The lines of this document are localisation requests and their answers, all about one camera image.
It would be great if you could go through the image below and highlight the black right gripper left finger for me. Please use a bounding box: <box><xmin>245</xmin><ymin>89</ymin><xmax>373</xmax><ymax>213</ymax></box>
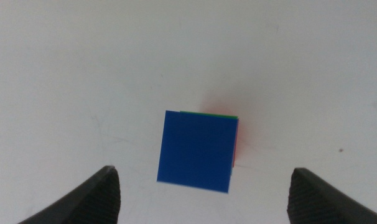
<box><xmin>17</xmin><ymin>165</ymin><xmax>121</xmax><ymax>224</ymax></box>

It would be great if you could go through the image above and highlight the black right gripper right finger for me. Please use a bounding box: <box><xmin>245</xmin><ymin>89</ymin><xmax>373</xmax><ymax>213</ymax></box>
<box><xmin>287</xmin><ymin>167</ymin><xmax>377</xmax><ymax>224</ymax></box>

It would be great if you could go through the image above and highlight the red cube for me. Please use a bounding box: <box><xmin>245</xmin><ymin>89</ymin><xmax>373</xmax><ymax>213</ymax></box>
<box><xmin>232</xmin><ymin>119</ymin><xmax>240</xmax><ymax>169</ymax></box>

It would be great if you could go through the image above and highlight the blue cube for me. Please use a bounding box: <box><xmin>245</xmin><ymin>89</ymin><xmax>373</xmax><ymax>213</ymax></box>
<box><xmin>156</xmin><ymin>110</ymin><xmax>240</xmax><ymax>194</ymax></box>

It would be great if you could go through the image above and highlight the green cube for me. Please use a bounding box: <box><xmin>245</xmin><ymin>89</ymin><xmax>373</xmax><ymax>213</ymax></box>
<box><xmin>179</xmin><ymin>111</ymin><xmax>239</xmax><ymax>120</ymax></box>

